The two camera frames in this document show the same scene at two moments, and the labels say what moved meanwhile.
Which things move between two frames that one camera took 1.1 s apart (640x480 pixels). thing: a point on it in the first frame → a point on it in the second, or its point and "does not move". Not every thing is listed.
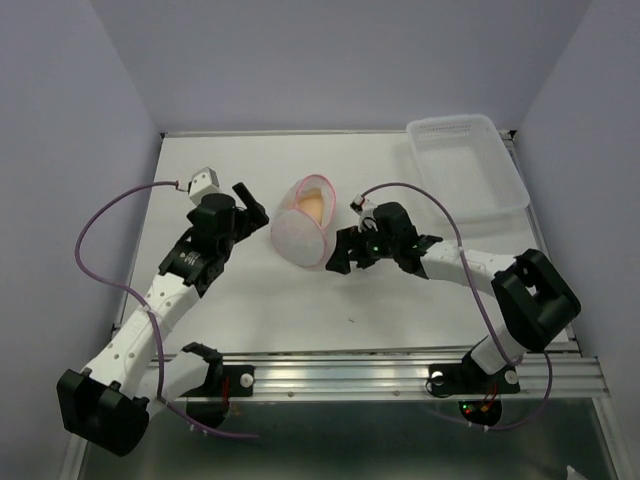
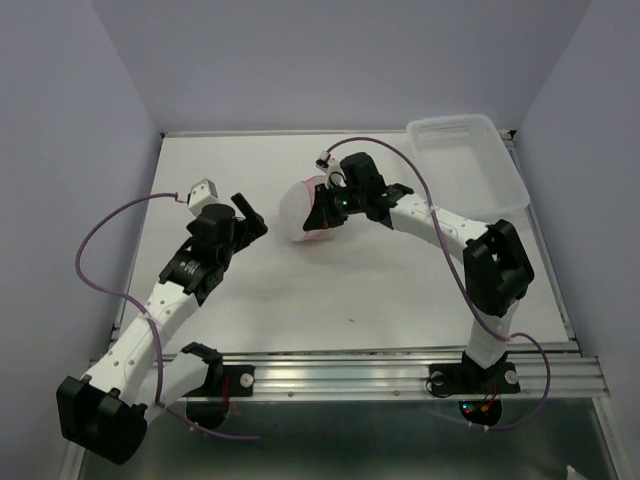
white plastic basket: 464,165 does not move
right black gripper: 348,239 → 321,215
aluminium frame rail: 546,375 does not move
